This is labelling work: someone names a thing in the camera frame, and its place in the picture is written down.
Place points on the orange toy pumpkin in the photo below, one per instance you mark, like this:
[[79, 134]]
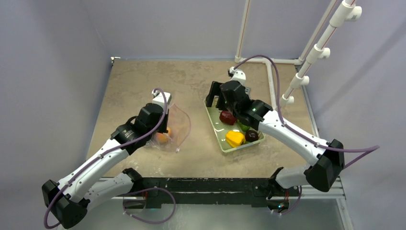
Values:
[[164, 138]]

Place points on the green orange toy mango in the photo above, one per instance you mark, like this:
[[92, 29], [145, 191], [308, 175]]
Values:
[[244, 128]]

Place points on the yellow toy bell pepper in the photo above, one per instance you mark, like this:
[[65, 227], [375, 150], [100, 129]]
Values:
[[235, 139]]

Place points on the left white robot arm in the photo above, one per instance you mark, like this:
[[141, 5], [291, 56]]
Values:
[[70, 198]]

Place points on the white pvc pipe frame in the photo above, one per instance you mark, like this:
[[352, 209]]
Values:
[[337, 12]]

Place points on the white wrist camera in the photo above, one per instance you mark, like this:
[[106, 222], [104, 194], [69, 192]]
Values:
[[237, 75], [158, 98]]

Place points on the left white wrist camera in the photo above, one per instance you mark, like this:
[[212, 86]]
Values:
[[158, 98]]

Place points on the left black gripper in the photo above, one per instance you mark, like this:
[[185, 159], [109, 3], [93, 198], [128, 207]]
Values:
[[163, 128]]

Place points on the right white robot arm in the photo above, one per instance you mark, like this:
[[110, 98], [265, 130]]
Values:
[[324, 160]]

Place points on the black base bar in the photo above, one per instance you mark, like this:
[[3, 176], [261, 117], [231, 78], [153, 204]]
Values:
[[256, 192]]

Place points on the dark red toy apple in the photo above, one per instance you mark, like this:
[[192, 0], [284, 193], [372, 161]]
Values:
[[227, 118]]

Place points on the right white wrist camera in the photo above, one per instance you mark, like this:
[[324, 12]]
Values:
[[237, 75]]

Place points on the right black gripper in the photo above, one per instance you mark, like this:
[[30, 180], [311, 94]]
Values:
[[220, 87]]

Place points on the clear zip top bag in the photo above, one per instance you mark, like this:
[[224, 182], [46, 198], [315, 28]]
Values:
[[180, 124]]

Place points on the dark purple toy plum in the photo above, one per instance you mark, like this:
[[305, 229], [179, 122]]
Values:
[[251, 136]]

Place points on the green plastic basket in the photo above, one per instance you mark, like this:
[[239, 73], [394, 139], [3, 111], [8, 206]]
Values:
[[220, 129]]

